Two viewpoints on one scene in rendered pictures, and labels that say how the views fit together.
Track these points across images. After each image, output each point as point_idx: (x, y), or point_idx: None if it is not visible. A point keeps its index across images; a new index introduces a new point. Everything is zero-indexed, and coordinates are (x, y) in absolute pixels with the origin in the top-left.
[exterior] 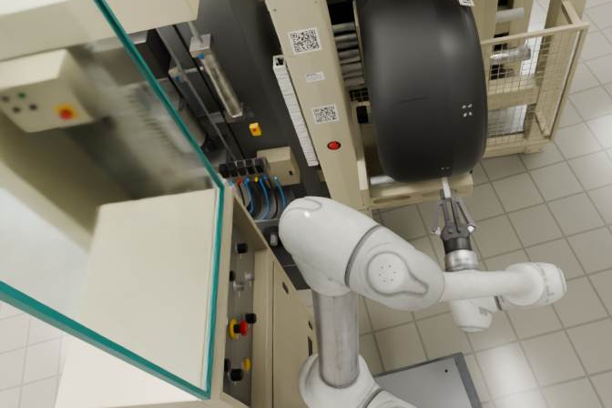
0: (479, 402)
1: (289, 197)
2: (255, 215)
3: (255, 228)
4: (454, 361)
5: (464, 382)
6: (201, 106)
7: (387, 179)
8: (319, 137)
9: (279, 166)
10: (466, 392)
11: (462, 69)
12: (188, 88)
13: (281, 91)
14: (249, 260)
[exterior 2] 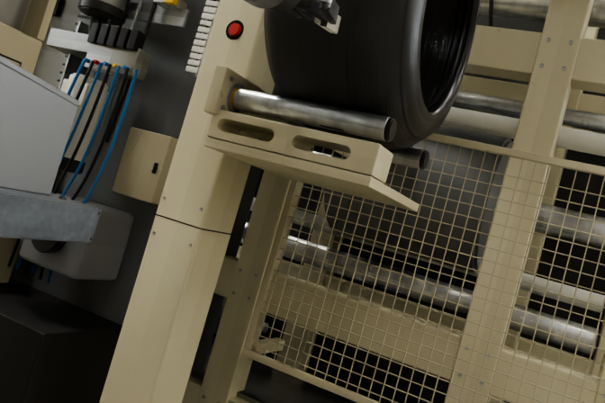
0: (3, 193)
1: (121, 212)
2: (59, 194)
3: None
4: (67, 200)
5: (30, 194)
6: None
7: (262, 94)
8: (227, 4)
9: (151, 145)
10: (8, 191)
11: None
12: None
13: None
14: (4, 0)
